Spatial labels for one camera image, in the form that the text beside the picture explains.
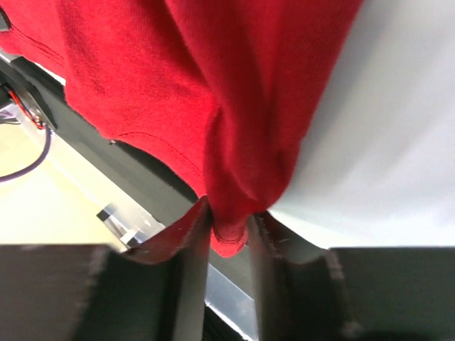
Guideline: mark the front aluminium extrusion beam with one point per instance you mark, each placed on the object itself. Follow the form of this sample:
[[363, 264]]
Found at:
[[228, 287]]

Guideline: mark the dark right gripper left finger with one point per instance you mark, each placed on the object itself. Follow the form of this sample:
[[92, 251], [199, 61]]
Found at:
[[154, 291]]

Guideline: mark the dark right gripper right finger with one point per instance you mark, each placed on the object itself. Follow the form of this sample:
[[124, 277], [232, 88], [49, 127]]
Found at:
[[303, 292]]

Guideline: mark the dark red t-shirt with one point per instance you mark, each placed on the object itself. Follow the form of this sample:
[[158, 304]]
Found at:
[[222, 92]]

